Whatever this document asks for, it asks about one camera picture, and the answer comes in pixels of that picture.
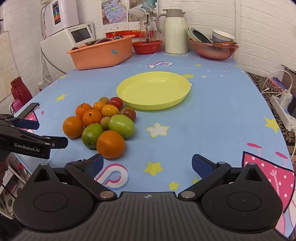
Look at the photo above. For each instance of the cardboard box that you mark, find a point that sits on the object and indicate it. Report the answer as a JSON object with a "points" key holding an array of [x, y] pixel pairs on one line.
{"points": [[291, 80]]}

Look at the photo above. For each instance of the large orange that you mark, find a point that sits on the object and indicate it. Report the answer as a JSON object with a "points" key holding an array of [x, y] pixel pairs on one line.
{"points": [[110, 144], [72, 127]]}

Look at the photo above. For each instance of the yellow-orange citrus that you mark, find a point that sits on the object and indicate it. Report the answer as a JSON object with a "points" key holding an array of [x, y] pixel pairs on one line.
{"points": [[109, 110]]}

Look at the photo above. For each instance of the white dish with dark inside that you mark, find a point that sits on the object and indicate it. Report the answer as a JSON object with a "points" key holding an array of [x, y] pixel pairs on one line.
{"points": [[198, 36]]}

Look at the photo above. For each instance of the metal bowl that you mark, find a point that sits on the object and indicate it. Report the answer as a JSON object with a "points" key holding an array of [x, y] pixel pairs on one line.
{"points": [[118, 36], [101, 41]]}

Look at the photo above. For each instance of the white thermos jug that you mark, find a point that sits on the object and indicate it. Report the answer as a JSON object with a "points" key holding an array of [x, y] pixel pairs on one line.
{"points": [[175, 34]]}

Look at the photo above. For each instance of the green round fruit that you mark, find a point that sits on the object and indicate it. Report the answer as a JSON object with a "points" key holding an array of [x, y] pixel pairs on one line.
{"points": [[121, 125]]}

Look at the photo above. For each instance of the pink glass bowl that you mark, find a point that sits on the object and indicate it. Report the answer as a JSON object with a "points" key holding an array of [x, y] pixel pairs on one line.
{"points": [[215, 52]]}

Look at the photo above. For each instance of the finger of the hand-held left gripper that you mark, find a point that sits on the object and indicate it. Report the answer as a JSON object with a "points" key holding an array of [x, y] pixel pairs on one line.
{"points": [[57, 141], [29, 124]]}

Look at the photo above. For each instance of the dark red tomato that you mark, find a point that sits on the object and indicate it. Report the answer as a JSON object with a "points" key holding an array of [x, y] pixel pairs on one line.
{"points": [[129, 114]]}

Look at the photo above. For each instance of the green fruit with red blush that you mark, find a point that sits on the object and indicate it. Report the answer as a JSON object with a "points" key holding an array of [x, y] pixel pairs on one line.
{"points": [[91, 135]]}

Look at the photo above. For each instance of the tangerine with stem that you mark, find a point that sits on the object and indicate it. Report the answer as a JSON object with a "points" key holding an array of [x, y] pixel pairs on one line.
{"points": [[92, 117], [82, 110]]}

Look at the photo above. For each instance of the white power strip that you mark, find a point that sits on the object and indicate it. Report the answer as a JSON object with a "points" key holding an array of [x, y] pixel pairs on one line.
{"points": [[286, 118]]}

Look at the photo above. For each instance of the blue star-print tablecloth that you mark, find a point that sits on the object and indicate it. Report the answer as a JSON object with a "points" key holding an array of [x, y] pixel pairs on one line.
{"points": [[208, 115]]}

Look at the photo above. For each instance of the wall poster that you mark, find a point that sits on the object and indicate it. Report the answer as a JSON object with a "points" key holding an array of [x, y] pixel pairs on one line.
{"points": [[115, 14]]}

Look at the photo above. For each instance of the red wall banner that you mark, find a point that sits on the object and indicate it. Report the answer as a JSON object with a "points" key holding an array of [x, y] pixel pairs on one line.
{"points": [[120, 33]]}

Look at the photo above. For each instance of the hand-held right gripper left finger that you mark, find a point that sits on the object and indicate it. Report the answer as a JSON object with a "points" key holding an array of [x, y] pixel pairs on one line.
{"points": [[98, 163]]}

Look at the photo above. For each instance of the glass pitcher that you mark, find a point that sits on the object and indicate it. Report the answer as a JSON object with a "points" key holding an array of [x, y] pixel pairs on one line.
{"points": [[145, 30]]}

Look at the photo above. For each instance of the orange plastic basin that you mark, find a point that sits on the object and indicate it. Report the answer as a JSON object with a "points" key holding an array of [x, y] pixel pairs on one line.
{"points": [[99, 56]]}

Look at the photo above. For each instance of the red plastic basket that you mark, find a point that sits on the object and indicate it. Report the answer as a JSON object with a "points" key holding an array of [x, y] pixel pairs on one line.
{"points": [[146, 47]]}

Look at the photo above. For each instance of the white shelf rack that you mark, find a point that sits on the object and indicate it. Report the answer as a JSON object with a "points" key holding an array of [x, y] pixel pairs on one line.
{"points": [[9, 201]]}

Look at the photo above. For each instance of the leopard-print cloth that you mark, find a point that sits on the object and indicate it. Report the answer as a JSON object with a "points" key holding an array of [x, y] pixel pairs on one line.
{"points": [[259, 80]]}

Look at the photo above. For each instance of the white appliance with screen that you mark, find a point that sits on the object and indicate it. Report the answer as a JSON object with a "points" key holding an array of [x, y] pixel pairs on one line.
{"points": [[57, 44]]}

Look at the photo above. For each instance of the small orange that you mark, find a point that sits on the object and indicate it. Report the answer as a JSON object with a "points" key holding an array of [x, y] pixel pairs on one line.
{"points": [[99, 106]]}

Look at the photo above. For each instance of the white charger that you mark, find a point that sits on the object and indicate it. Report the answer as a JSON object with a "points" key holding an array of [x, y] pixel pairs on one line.
{"points": [[285, 98]]}

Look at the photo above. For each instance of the white ceramic bowl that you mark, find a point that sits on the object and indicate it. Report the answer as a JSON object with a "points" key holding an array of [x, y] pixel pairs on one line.
{"points": [[222, 36]]}

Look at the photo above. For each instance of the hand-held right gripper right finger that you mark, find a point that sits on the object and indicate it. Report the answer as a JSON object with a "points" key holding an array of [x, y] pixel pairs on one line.
{"points": [[202, 165]]}

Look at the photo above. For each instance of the yellow plastic plate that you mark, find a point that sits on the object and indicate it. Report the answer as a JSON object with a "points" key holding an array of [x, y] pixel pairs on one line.
{"points": [[153, 90]]}

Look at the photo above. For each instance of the red jug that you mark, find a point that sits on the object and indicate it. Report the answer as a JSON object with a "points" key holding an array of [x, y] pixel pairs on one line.
{"points": [[20, 91]]}

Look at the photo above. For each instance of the white water purifier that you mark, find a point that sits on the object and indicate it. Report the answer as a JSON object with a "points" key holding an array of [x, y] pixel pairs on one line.
{"points": [[62, 14]]}

